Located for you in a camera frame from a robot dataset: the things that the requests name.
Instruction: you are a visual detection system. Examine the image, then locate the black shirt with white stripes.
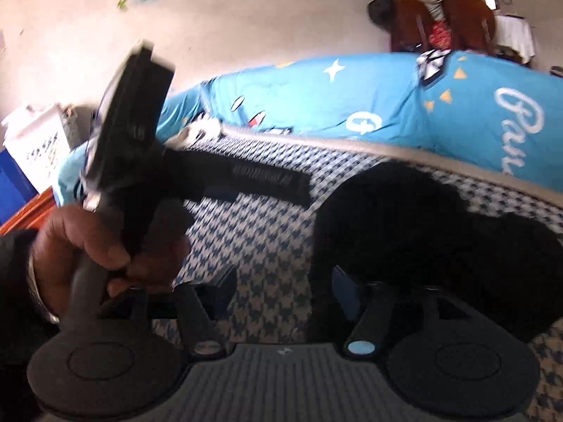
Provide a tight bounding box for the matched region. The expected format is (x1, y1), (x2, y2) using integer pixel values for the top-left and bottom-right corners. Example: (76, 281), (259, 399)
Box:
(308, 162), (563, 344)

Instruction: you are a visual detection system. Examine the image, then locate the brown wooden chair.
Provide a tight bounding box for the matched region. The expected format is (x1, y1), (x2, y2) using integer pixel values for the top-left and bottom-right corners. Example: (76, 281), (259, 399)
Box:
(391, 0), (434, 51)
(442, 0), (495, 53)

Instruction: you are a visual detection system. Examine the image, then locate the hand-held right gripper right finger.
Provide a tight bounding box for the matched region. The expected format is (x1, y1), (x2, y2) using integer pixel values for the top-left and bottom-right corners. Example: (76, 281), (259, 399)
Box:
(332, 266), (480, 359)

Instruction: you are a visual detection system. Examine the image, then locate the white plastic box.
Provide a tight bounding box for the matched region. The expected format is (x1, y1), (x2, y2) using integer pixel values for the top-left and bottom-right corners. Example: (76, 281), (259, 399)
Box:
(2, 103), (77, 181)

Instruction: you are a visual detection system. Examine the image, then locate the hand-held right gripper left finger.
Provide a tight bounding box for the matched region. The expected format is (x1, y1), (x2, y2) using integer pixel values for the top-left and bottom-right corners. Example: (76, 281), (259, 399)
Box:
(101, 268), (238, 359)

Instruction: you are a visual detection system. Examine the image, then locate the white-clothed table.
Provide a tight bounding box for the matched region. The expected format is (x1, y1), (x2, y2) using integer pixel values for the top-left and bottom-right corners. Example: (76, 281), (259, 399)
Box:
(495, 13), (535, 64)

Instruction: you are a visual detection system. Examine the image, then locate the person's left hand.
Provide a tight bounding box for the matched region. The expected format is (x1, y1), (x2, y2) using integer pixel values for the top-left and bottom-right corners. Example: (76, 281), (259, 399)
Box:
(33, 206), (192, 316)

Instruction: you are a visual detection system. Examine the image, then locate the houndstooth mattress cover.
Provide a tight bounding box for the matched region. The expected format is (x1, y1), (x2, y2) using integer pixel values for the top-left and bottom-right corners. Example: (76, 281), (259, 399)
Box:
(150, 123), (563, 422)

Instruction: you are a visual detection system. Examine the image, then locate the blue box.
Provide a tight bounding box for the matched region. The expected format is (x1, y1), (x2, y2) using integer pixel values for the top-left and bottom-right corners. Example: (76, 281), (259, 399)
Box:
(0, 149), (38, 225)

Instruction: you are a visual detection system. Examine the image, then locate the blue printed bed sheet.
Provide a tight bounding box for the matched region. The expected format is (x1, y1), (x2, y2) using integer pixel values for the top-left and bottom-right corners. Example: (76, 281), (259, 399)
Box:
(55, 50), (563, 205)

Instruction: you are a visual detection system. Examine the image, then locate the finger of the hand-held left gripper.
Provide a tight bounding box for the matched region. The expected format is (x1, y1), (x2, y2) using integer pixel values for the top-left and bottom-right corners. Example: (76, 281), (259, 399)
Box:
(167, 147), (312, 208)

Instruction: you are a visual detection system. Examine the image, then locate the orange wooden board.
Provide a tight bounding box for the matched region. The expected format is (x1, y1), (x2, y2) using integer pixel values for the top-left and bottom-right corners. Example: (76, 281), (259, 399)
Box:
(0, 187), (60, 236)

